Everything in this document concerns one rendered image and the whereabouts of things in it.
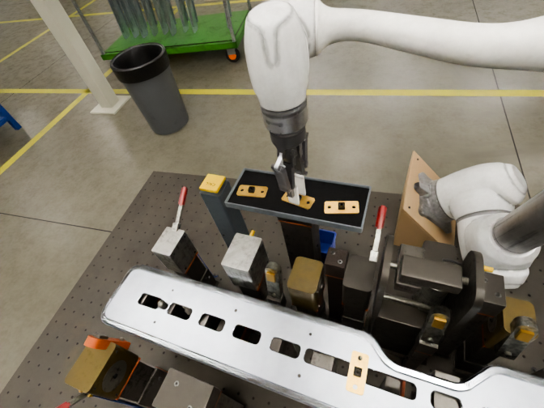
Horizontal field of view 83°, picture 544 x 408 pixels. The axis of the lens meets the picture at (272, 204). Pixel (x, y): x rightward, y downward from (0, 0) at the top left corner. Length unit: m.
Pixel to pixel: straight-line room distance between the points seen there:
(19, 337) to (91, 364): 1.79
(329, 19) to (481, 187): 0.71
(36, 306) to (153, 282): 1.79
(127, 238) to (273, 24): 1.26
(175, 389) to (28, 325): 1.95
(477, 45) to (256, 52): 0.34
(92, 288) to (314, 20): 1.30
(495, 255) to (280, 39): 0.79
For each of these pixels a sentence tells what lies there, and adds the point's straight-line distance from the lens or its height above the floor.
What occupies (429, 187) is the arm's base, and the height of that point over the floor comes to 0.91.
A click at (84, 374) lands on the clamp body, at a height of 1.06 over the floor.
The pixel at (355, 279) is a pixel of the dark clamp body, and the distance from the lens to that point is 0.78.
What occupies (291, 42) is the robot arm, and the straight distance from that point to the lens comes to 0.53.
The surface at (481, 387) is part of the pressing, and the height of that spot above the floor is 1.00.
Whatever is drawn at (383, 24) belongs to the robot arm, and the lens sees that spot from 0.67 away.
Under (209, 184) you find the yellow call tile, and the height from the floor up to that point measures 1.16.
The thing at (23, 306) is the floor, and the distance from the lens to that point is 2.81.
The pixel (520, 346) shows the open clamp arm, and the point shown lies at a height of 1.04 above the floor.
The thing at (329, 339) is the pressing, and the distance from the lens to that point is 0.81.
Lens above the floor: 1.78
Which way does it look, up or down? 50 degrees down
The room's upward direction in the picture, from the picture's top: 14 degrees counter-clockwise
